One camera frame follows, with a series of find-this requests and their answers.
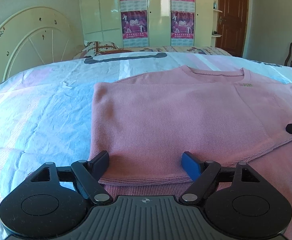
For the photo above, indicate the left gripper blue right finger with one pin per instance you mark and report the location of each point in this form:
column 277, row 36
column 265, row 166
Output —
column 204, row 179

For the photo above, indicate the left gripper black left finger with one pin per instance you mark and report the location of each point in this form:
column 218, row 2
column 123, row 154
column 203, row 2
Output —
column 87, row 175

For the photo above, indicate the pink knit sweater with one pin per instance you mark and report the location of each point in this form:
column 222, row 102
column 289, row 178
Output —
column 147, row 121

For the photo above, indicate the pastel patchwork bed quilt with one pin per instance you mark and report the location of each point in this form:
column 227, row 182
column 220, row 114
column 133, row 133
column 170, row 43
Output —
column 45, row 112

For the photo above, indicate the cartoon print yellow bedsheet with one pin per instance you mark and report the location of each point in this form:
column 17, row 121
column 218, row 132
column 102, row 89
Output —
column 183, row 49

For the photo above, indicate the orange knitted cushion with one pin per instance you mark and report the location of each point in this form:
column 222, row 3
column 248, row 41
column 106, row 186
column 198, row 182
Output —
column 116, row 51

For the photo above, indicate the patterned white pillow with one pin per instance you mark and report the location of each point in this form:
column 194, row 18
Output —
column 94, row 48

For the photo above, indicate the brown wooden door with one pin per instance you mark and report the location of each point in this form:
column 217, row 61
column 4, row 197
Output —
column 232, row 25

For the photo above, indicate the cream round headboard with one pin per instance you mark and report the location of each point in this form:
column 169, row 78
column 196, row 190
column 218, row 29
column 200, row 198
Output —
column 36, row 36

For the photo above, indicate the lower right purple poster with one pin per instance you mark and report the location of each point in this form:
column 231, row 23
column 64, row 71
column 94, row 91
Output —
column 182, row 24

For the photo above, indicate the lower left purple poster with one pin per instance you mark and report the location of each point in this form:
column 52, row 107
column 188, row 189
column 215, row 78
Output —
column 134, row 24

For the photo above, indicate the cream corner shelf unit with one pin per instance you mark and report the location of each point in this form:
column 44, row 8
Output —
column 216, row 12

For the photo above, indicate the cream glossy wardrobe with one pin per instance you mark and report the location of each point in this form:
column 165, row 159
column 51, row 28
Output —
column 101, row 21

